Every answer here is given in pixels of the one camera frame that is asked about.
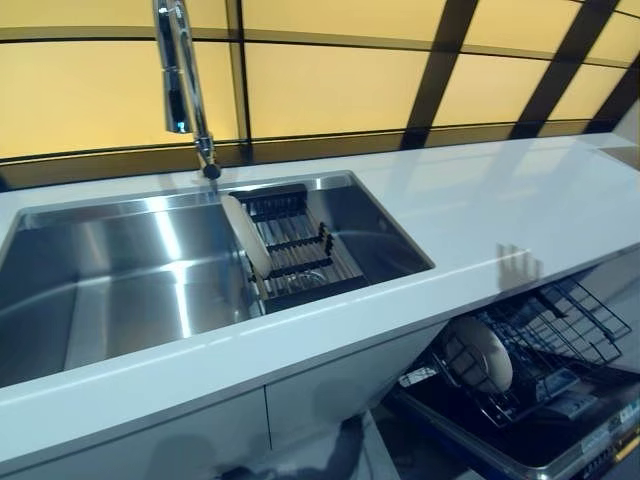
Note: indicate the dishwasher door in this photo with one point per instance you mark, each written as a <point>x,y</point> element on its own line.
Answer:
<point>475,445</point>

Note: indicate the cream round plate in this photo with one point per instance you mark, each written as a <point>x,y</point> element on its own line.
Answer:
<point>247,240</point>
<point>495,365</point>

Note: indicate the stainless steel sink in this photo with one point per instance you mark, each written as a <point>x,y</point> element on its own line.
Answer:
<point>125,275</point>

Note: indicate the black sink dish rack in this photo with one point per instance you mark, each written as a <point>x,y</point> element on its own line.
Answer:
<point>300,260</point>

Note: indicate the white cabinet door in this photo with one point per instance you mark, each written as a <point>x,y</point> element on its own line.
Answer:
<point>325,400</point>
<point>125,440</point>

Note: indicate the yellow dark-framed window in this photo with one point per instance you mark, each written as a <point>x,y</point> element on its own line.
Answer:
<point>350,90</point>

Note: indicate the chrome gooseneck faucet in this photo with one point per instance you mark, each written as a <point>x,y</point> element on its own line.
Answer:
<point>175,90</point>

